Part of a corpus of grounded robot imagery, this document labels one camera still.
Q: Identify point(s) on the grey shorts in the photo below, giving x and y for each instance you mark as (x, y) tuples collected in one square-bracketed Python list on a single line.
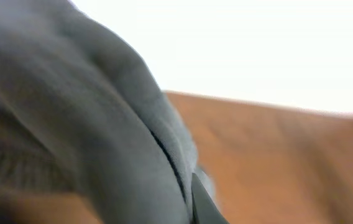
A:
[(81, 114)]

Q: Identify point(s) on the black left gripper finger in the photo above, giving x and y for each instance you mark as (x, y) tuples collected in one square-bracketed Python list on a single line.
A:
[(204, 209)]

